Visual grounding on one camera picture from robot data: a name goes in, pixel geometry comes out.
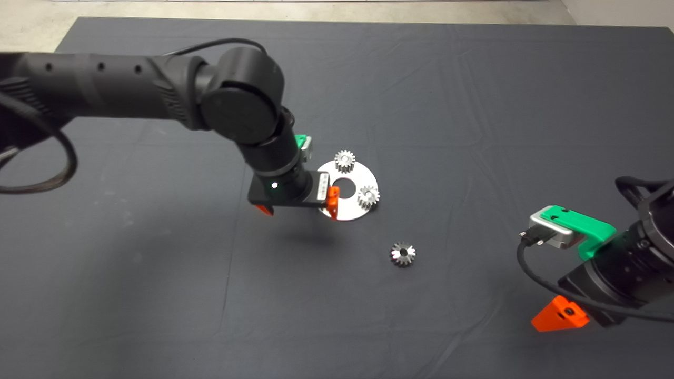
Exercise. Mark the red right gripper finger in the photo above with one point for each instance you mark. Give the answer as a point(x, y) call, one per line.
point(561, 317)

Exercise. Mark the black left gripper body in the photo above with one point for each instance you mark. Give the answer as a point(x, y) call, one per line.
point(258, 197)

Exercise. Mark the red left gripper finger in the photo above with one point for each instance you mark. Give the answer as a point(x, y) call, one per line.
point(266, 209)
point(333, 200)

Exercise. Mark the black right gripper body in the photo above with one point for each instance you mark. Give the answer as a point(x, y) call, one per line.
point(603, 295)

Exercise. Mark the small dark steel gear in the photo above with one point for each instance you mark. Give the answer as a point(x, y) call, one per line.
point(397, 259)

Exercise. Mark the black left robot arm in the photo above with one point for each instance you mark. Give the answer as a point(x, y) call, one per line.
point(105, 84)

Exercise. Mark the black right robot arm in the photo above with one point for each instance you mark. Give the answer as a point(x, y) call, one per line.
point(658, 226)

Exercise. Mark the round metal plate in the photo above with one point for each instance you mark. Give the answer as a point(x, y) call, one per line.
point(350, 210)

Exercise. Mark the dark grey table cloth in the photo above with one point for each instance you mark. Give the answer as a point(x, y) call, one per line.
point(421, 79)

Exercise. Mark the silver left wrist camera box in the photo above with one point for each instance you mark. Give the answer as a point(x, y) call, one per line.
point(308, 150)

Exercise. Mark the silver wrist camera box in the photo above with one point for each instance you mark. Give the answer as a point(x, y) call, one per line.
point(308, 150)
point(555, 237)

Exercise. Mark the green left camera mount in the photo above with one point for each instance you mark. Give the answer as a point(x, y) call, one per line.
point(300, 141)

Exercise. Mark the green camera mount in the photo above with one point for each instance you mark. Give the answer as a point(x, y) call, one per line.
point(584, 223)
point(300, 141)

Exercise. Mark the green right camera mount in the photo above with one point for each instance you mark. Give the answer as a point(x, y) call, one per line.
point(584, 223)

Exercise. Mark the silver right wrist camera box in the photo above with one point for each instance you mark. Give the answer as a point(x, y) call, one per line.
point(555, 237)

